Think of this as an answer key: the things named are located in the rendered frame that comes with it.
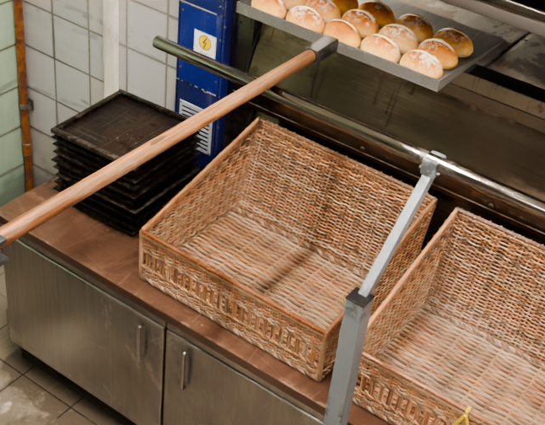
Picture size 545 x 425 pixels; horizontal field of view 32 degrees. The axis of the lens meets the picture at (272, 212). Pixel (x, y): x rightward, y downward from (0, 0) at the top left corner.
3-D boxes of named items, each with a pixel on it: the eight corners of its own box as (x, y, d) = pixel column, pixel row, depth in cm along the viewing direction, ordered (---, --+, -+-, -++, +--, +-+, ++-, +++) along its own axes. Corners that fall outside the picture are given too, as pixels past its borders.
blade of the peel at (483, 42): (437, 92, 206) (439, 80, 204) (235, 12, 229) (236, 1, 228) (504, 40, 231) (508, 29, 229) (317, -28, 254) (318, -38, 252)
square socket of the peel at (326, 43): (315, 65, 211) (318, 51, 209) (302, 59, 212) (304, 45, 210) (337, 51, 217) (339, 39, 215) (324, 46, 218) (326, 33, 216)
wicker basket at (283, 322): (250, 196, 272) (258, 112, 256) (422, 282, 248) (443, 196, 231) (133, 277, 239) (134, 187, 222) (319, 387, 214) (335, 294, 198)
